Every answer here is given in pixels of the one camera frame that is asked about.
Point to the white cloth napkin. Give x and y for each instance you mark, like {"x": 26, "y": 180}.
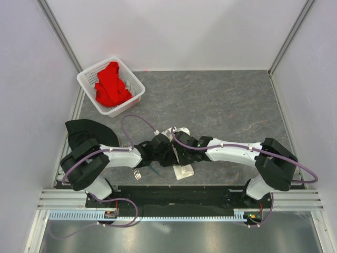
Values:
{"x": 181, "y": 172}

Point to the black cloth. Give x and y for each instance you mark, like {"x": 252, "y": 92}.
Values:
{"x": 83, "y": 129}

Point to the grey cloth in basket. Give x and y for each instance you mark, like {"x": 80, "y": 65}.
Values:
{"x": 129, "y": 86}

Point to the white plastic basket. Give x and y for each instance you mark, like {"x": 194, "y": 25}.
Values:
{"x": 88, "y": 77}

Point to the slotted cable duct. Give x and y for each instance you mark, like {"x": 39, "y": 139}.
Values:
{"x": 95, "y": 215}

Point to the silver metal fork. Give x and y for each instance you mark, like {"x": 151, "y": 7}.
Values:
{"x": 136, "y": 173}

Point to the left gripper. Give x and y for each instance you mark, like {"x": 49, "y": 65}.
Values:
{"x": 170, "y": 161}

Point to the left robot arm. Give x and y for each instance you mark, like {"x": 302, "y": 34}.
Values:
{"x": 83, "y": 166}

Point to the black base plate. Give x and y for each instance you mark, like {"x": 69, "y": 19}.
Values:
{"x": 181, "y": 201}

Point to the red cloth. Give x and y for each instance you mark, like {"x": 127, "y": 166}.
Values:
{"x": 110, "y": 89}

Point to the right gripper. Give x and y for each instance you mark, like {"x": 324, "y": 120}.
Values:
{"x": 182, "y": 161}

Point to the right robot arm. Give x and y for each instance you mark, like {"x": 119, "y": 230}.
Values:
{"x": 276, "y": 165}

